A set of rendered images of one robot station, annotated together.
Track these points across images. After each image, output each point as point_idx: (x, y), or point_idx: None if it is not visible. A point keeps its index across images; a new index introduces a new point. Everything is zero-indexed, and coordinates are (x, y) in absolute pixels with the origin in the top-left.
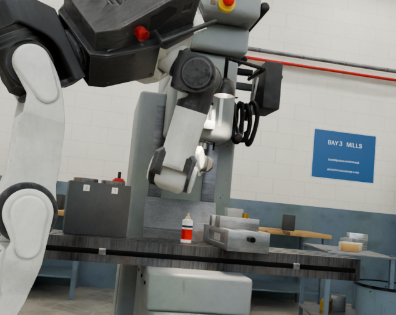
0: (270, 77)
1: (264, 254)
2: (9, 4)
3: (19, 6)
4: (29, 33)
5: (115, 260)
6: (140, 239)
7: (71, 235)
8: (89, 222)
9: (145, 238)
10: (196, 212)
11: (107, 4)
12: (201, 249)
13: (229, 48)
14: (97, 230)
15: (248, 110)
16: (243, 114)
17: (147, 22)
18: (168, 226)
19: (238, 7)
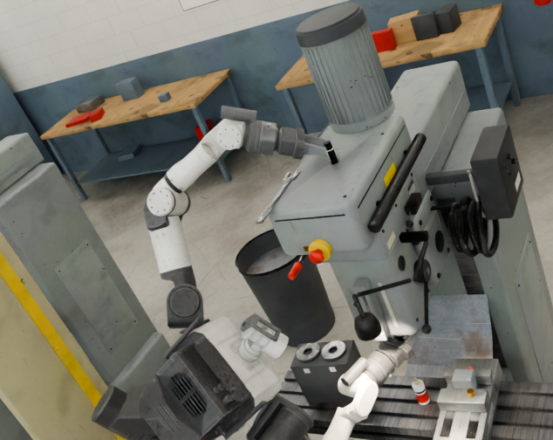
0: (483, 181)
1: (497, 438)
2: (116, 429)
3: (123, 427)
4: (142, 434)
5: (351, 436)
6: (375, 405)
7: (310, 412)
8: (324, 394)
9: (388, 388)
10: (464, 310)
11: (167, 430)
12: (426, 432)
13: (364, 259)
14: (334, 398)
15: (468, 227)
16: (460, 237)
17: (201, 439)
18: (434, 331)
19: (337, 248)
